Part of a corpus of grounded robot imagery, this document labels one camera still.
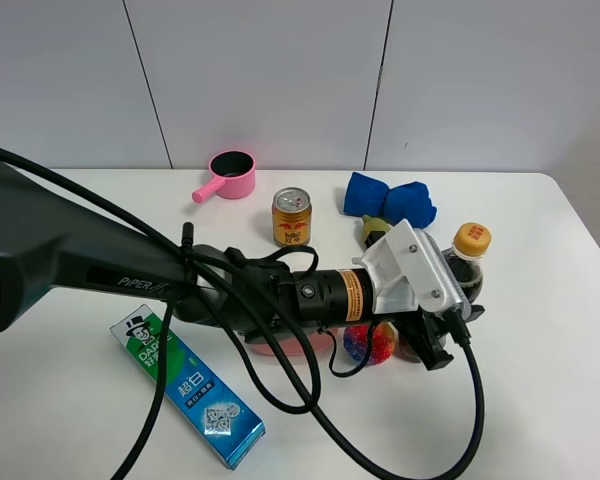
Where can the rainbow glitter ball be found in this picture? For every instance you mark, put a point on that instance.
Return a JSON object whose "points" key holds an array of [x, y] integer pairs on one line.
{"points": [[382, 346]]}

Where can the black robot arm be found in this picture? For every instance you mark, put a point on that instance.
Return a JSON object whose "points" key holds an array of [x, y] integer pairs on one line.
{"points": [[56, 233]]}

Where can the pink square plate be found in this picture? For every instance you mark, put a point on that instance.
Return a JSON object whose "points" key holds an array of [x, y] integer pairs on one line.
{"points": [[289, 343]]}

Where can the gold energy drink can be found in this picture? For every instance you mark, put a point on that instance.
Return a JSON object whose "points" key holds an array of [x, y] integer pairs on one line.
{"points": [[291, 217]]}

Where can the blue folded towel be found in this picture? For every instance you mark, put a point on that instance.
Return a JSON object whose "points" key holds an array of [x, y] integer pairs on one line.
{"points": [[367, 196]]}

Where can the corn cob with husk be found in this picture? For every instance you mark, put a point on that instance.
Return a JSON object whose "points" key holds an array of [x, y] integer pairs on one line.
{"points": [[374, 228]]}

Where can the cola bottle yellow cap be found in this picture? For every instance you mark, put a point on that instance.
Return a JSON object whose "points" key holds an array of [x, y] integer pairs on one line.
{"points": [[470, 243]]}

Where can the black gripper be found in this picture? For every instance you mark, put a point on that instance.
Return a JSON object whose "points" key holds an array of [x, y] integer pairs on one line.
{"points": [[426, 332]]}

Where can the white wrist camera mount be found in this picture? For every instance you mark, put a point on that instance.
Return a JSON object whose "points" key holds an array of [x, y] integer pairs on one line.
{"points": [[408, 272]]}

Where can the Darlie toothpaste box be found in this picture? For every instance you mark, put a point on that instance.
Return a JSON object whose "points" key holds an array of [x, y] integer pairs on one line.
{"points": [[228, 425]]}

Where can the pink saucepan with handle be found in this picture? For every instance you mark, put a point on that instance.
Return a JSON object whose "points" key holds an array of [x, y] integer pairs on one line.
{"points": [[233, 176]]}

